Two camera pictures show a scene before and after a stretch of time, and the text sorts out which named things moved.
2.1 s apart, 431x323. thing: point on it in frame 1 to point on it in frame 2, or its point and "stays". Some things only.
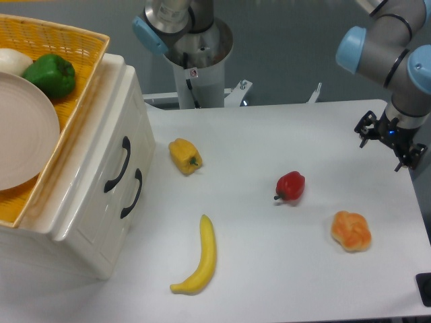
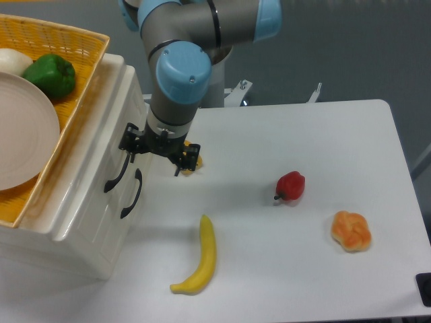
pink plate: (29, 131) stays
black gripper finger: (366, 127) to (133, 140)
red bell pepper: (289, 186) stays
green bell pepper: (54, 74) stays
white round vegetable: (12, 61) stays
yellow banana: (205, 268) stays
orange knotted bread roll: (351, 231) stays
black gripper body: (399, 139) to (171, 147)
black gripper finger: (412, 157) to (192, 151)
